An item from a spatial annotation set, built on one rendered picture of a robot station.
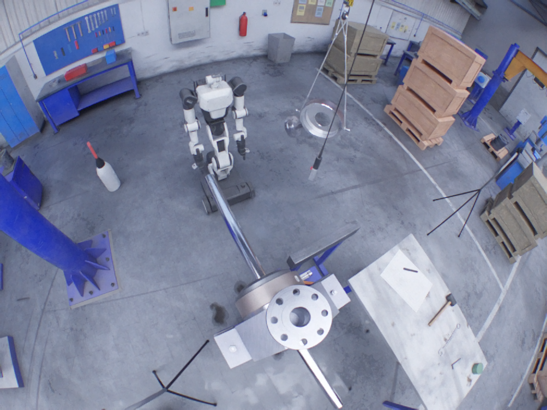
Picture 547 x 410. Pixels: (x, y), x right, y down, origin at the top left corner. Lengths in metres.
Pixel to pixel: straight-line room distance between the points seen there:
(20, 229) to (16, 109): 3.87
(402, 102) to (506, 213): 2.87
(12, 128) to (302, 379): 6.36
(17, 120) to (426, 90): 7.80
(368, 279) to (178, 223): 2.01
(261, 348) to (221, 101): 1.67
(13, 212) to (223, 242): 2.01
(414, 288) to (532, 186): 3.16
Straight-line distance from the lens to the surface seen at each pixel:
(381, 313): 1.71
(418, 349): 1.89
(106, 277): 2.79
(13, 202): 1.99
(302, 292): 0.95
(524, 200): 4.63
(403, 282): 1.87
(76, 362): 3.02
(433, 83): 4.63
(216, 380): 2.38
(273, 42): 5.78
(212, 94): 1.88
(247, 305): 1.12
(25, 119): 5.73
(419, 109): 4.77
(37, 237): 2.18
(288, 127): 2.10
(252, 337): 1.09
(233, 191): 2.61
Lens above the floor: 2.32
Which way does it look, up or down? 57 degrees down
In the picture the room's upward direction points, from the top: 12 degrees clockwise
